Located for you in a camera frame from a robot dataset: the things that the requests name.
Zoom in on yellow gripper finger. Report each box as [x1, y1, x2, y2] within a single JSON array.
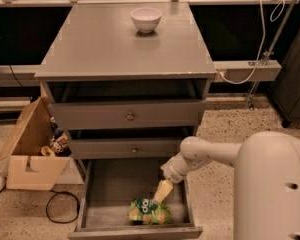
[[153, 180, 173, 204]]

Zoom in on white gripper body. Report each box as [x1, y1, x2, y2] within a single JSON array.
[[160, 152, 193, 184]]

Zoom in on green rice chip bag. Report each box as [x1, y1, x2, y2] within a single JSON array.
[[129, 198, 171, 225]]

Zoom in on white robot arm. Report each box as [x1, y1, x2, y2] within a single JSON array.
[[153, 131, 300, 240]]

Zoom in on grey middle drawer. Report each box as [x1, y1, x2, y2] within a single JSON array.
[[69, 126, 197, 159]]

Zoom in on grey drawer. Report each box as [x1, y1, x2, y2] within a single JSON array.
[[69, 126, 197, 159], [45, 79, 207, 130], [68, 157, 203, 240]]

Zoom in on grey bottom drawer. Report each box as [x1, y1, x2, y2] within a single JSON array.
[[68, 157, 203, 240]]

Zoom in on grey top drawer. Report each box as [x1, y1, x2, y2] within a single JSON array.
[[45, 79, 207, 130]]

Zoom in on grey drawer cabinet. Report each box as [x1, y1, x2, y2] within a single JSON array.
[[34, 1, 218, 240]]

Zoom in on snack items in box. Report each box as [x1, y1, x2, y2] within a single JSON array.
[[40, 117, 72, 157]]

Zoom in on dark grey side cabinet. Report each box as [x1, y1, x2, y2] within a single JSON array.
[[269, 28, 300, 128]]

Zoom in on open cardboard box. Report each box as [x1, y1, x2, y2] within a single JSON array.
[[0, 98, 73, 191]]

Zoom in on metal support pole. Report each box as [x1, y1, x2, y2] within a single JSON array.
[[240, 0, 299, 110]]

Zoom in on white ceramic bowl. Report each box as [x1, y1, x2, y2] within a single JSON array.
[[130, 7, 162, 33]]

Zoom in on black floor cable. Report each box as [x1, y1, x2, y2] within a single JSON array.
[[45, 190, 81, 225]]

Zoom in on grey wall rail shelf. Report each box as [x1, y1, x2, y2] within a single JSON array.
[[214, 60, 281, 84]]

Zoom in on white hanging cable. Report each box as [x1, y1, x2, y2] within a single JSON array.
[[217, 0, 298, 85]]

